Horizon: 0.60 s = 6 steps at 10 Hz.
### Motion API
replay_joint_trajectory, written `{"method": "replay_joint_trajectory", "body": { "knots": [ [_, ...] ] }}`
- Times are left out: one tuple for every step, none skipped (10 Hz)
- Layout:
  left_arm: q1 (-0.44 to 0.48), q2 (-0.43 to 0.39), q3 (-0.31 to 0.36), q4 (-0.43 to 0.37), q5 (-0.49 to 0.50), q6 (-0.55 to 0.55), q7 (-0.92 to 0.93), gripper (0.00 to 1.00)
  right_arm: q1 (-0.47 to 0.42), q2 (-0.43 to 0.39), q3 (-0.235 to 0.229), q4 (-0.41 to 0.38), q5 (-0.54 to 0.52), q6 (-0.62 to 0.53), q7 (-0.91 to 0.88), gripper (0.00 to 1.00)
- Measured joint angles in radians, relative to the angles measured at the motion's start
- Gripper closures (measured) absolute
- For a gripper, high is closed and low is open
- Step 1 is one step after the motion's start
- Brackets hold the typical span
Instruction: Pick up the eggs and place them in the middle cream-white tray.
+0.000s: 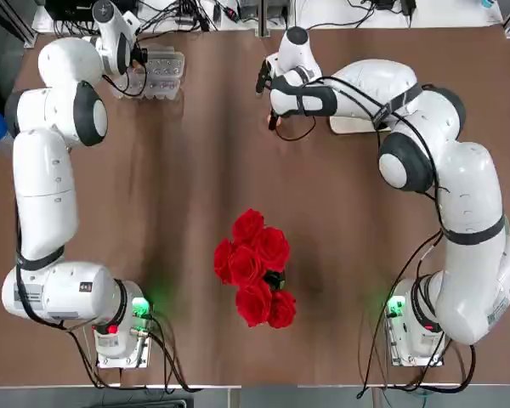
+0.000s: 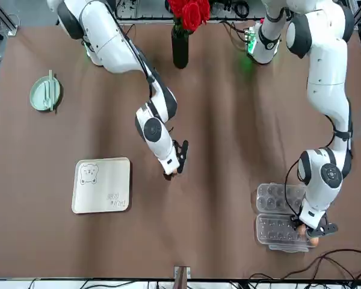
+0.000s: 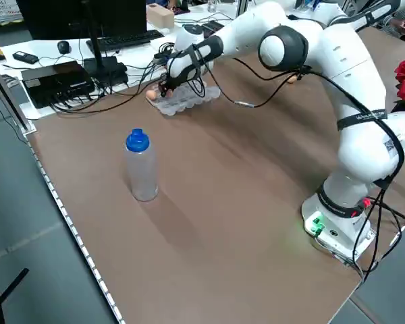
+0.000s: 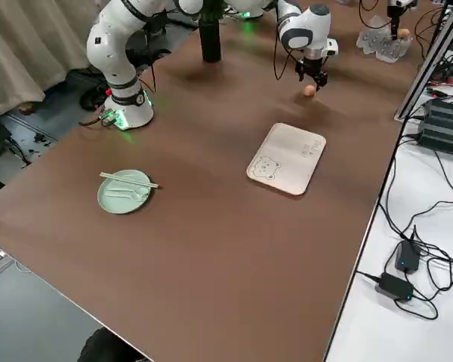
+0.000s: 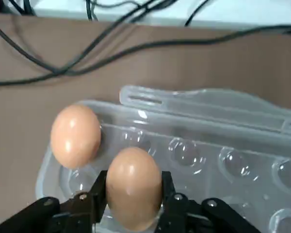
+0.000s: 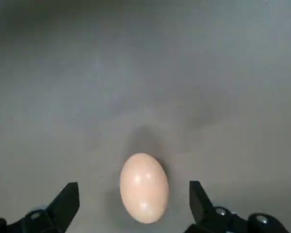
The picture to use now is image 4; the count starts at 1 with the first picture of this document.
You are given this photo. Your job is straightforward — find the cream-white tray with bear print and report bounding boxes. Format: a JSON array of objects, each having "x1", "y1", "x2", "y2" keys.
[{"x1": 245, "y1": 122, "x2": 328, "y2": 197}]

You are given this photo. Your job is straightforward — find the clear plastic egg carton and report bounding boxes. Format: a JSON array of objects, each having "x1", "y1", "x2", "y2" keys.
[{"x1": 357, "y1": 14, "x2": 414, "y2": 62}]

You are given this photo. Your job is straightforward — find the black vase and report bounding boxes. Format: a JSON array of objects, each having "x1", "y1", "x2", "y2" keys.
[{"x1": 199, "y1": 13, "x2": 223, "y2": 63}]

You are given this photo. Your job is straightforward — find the black finned power supply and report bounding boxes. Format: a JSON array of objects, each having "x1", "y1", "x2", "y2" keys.
[{"x1": 416, "y1": 97, "x2": 453, "y2": 155}]

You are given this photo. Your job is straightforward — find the black power adapter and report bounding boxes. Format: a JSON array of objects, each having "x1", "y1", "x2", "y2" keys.
[
  {"x1": 393, "y1": 240, "x2": 423, "y2": 275},
  {"x1": 374, "y1": 271, "x2": 416, "y2": 303}
]

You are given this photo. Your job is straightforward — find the pale green spoon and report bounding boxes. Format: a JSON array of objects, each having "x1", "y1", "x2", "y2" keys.
[{"x1": 109, "y1": 187, "x2": 150, "y2": 198}]

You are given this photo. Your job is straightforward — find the pale chopstick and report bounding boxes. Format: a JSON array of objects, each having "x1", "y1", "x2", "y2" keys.
[
  {"x1": 100, "y1": 173, "x2": 163, "y2": 190},
  {"x1": 99, "y1": 171, "x2": 162, "y2": 188}
]

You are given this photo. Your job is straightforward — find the pale green plate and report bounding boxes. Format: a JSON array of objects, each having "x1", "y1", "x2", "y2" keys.
[{"x1": 97, "y1": 169, "x2": 154, "y2": 216}]

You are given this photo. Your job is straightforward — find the white desk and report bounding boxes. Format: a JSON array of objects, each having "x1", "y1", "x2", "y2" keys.
[{"x1": 323, "y1": 0, "x2": 453, "y2": 362}]

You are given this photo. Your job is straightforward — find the beige curtain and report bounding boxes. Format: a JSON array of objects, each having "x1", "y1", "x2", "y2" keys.
[{"x1": 0, "y1": 0, "x2": 103, "y2": 122}]

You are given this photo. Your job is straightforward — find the black chair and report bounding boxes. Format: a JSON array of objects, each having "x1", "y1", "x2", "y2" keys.
[{"x1": 78, "y1": 327, "x2": 153, "y2": 362}]

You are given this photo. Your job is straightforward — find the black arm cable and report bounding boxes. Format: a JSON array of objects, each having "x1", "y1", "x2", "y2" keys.
[{"x1": 273, "y1": 5, "x2": 302, "y2": 81}]

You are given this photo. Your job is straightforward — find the aluminium frame post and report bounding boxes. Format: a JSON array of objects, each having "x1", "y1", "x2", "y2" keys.
[{"x1": 394, "y1": 0, "x2": 453, "y2": 122}]

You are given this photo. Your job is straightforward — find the black cable hub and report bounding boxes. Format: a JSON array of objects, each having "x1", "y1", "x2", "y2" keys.
[{"x1": 424, "y1": 48, "x2": 453, "y2": 99}]

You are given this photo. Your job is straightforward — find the black base cable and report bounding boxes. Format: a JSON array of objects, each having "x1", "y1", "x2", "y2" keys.
[{"x1": 78, "y1": 115, "x2": 110, "y2": 127}]

